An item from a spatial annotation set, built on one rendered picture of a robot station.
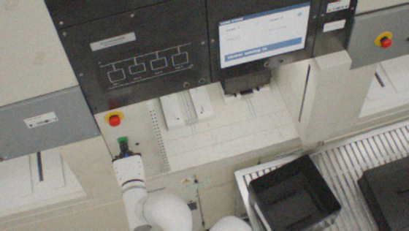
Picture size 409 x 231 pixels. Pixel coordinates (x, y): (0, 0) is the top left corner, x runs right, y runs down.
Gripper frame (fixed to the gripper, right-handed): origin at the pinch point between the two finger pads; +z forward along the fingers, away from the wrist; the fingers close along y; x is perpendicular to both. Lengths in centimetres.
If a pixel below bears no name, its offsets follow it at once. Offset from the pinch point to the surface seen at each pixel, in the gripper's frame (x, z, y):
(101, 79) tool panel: 36.5, 2.4, 0.6
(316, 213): -43, -29, 67
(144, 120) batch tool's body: 8.6, 3.1, 9.4
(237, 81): -18, 28, 50
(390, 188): -34, -32, 98
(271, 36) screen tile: 37, 3, 53
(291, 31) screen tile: 37, 3, 60
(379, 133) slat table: -44, -2, 111
